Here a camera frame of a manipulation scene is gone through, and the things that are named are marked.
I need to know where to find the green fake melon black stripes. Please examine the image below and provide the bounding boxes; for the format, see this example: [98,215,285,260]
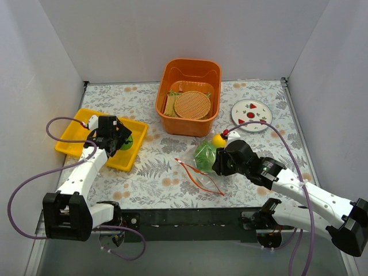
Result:
[120,135,133,151]

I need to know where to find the clear zip top bag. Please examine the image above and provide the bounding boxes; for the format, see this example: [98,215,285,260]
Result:
[174,140,224,196]

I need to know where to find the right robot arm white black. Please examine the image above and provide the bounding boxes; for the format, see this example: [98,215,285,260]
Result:
[212,139,367,257]

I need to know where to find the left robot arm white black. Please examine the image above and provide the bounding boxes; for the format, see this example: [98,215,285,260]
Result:
[43,115,132,241]

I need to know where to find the yellow fake lemon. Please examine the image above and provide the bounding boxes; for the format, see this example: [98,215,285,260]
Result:
[211,134,227,148]

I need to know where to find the fake green lettuce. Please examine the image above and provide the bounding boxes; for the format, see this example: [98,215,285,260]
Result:
[194,141,216,173]

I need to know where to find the yellow plastic tray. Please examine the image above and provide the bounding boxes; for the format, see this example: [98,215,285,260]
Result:
[55,108,149,173]

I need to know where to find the white plate with strawberries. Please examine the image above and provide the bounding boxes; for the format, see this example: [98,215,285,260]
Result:
[231,99,273,133]

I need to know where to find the square woven mat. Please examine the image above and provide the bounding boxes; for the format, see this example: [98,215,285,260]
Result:
[163,95,178,117]

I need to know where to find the round woven orange coaster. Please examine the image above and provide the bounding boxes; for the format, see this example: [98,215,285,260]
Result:
[174,91,211,120]

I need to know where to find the orange plastic bin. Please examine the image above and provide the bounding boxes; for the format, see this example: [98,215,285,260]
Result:
[156,59,221,137]

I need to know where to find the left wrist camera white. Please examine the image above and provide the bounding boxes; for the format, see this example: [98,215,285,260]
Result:
[81,115,99,131]

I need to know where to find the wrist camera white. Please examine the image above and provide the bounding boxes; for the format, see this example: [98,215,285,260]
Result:
[81,115,99,131]
[221,129,241,145]

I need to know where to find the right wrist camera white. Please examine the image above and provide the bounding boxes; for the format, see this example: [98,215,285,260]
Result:
[221,129,241,145]

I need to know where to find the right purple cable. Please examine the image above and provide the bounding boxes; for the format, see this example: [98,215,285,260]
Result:
[223,120,314,276]

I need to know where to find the purple cable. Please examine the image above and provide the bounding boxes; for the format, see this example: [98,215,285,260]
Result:
[7,116,147,262]
[223,120,314,276]

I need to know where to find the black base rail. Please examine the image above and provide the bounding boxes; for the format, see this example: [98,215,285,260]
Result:
[102,207,292,247]

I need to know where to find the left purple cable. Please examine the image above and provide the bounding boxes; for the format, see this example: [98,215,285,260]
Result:
[7,116,147,262]

